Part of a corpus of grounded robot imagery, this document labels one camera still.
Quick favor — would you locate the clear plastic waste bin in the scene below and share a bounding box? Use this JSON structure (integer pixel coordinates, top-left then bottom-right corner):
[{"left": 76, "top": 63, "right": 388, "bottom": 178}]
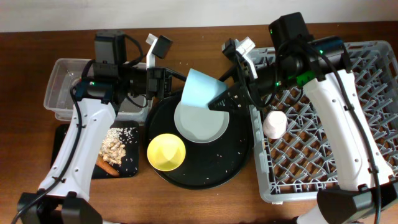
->
[{"left": 44, "top": 58, "right": 153, "bottom": 124}]

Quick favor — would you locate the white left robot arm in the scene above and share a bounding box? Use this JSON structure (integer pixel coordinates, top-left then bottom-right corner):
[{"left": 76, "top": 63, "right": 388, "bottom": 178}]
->
[{"left": 12, "top": 30, "right": 186, "bottom": 223}]

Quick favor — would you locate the light blue plastic cup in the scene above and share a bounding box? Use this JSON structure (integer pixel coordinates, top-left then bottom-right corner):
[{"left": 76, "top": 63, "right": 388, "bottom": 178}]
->
[{"left": 181, "top": 68, "right": 228, "bottom": 109}]

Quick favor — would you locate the pink plastic cup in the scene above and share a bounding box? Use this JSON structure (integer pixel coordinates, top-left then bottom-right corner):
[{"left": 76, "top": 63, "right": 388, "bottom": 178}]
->
[{"left": 262, "top": 110, "right": 287, "bottom": 139}]

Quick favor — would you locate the pale grey plate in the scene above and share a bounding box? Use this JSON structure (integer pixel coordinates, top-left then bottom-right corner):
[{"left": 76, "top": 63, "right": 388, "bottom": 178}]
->
[{"left": 174, "top": 102, "right": 229, "bottom": 143}]

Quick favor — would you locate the food scraps pile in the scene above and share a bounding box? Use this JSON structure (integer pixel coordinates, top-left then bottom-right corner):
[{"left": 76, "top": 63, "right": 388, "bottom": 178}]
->
[{"left": 99, "top": 128, "right": 137, "bottom": 165}]

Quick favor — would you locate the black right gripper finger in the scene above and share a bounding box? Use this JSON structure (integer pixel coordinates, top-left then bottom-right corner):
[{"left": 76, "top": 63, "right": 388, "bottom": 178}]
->
[
  {"left": 208, "top": 82, "right": 249, "bottom": 111},
  {"left": 218, "top": 65, "right": 238, "bottom": 82}
]

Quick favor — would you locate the orange carrot piece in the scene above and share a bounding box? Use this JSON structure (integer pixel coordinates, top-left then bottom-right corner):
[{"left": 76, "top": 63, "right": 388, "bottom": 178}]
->
[{"left": 96, "top": 156, "right": 119, "bottom": 177}]

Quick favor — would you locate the round black serving tray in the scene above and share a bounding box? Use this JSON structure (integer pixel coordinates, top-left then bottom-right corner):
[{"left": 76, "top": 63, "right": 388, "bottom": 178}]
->
[{"left": 144, "top": 91, "right": 254, "bottom": 190}]

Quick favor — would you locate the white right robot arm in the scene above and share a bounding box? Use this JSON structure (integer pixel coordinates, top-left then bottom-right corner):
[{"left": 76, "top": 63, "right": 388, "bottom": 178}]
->
[{"left": 208, "top": 12, "right": 397, "bottom": 223}]

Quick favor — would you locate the yellow bowl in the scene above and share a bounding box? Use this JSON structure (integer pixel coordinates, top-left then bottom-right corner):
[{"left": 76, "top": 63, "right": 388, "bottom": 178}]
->
[{"left": 147, "top": 133, "right": 186, "bottom": 172}]

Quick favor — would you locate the grey dishwasher rack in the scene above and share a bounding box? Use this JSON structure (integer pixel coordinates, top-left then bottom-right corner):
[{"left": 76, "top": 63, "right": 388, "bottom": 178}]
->
[{"left": 250, "top": 40, "right": 397, "bottom": 204}]

